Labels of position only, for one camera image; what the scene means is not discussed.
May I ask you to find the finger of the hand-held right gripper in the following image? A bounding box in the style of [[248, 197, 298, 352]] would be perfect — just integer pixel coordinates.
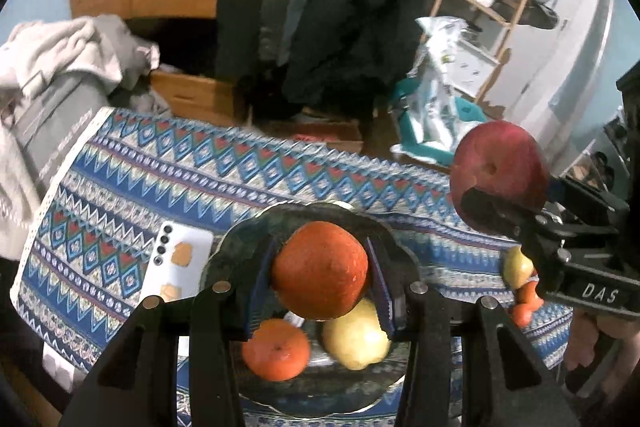
[[459, 186, 571, 278], [545, 174, 630, 228]]

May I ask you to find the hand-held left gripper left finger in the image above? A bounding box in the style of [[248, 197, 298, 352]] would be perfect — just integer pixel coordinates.
[[60, 234, 281, 427]]

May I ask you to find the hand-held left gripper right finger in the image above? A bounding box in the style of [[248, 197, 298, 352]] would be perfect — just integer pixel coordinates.
[[362, 237, 581, 427]]

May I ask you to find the yellow pear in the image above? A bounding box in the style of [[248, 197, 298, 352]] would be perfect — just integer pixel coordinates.
[[502, 247, 536, 290], [321, 297, 392, 370]]

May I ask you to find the red apple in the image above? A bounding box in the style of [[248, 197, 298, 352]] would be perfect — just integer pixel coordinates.
[[450, 121, 551, 233]]

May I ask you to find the large orange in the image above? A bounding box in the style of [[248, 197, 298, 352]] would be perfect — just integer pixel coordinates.
[[241, 319, 312, 382], [270, 221, 371, 320]]

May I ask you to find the small tangerine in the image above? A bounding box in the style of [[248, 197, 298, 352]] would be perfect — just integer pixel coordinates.
[[515, 279, 546, 313], [507, 302, 535, 329]]

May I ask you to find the dark glass plate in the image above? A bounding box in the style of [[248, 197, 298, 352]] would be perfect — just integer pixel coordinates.
[[200, 202, 423, 418]]

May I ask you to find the person's right hand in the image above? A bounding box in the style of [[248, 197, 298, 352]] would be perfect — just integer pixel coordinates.
[[562, 309, 640, 372]]

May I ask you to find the shoe rack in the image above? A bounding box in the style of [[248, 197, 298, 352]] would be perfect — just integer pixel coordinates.
[[565, 142, 621, 192]]

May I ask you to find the white phone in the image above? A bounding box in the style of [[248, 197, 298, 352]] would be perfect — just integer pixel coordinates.
[[140, 222, 216, 303]]

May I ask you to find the teal plastic basket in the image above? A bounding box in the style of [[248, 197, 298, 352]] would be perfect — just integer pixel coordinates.
[[390, 79, 493, 168]]

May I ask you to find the white door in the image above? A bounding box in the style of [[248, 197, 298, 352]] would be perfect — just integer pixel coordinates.
[[505, 0, 616, 142]]

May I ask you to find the white rice bag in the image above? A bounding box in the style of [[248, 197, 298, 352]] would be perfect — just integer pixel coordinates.
[[407, 17, 481, 148]]

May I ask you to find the white patterned basket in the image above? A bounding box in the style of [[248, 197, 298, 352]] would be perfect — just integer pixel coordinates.
[[450, 42, 501, 100]]

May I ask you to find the blue patterned tablecloth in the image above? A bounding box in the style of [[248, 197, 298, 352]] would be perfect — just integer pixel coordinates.
[[10, 107, 576, 427]]

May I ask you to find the wooden drawer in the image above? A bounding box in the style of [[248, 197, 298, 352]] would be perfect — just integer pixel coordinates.
[[150, 72, 236, 125]]

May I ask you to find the wooden shelf rack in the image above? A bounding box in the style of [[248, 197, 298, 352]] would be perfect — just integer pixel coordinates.
[[427, 0, 551, 108]]

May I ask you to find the grey cloth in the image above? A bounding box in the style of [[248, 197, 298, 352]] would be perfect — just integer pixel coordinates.
[[90, 14, 161, 108]]

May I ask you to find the black hooded coat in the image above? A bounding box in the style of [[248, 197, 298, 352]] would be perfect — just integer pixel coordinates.
[[282, 0, 431, 122]]

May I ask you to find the grey storage bag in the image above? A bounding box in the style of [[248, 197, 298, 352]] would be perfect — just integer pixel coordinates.
[[12, 72, 108, 188]]

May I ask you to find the pile of grey clothes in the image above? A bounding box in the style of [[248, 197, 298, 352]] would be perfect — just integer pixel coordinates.
[[0, 17, 126, 258]]

